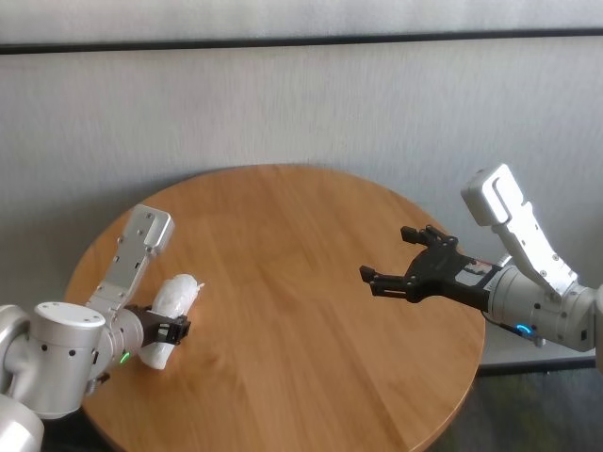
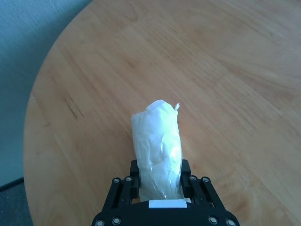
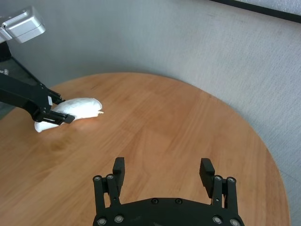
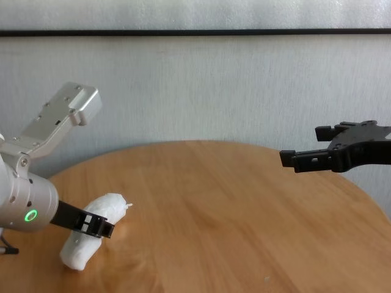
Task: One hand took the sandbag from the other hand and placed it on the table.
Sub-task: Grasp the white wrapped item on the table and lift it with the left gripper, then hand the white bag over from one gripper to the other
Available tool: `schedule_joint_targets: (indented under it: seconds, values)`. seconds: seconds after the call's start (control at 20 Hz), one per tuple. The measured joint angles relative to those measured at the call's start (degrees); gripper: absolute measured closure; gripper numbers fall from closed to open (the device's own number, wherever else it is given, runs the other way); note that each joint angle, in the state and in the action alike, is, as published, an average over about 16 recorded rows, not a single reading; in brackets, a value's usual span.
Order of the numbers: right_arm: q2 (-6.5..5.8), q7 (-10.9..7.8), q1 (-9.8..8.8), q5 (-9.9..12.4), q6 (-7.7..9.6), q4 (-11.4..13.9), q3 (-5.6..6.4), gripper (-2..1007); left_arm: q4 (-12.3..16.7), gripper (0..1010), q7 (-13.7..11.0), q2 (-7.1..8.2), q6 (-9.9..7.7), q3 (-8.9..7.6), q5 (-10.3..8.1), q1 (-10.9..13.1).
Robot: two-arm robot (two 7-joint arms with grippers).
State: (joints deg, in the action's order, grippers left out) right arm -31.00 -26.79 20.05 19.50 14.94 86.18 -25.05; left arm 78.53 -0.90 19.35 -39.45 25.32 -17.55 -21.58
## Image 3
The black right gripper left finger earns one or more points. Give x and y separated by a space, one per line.
118 174

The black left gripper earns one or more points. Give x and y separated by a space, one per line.
21 94

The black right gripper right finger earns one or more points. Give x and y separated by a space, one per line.
207 174

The white plastic-wrapped sandbag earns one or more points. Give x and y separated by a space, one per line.
80 108

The left wrist camera mount bracket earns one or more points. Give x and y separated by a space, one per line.
4 50

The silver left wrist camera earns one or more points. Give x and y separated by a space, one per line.
26 24

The black wall strip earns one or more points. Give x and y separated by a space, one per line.
258 10

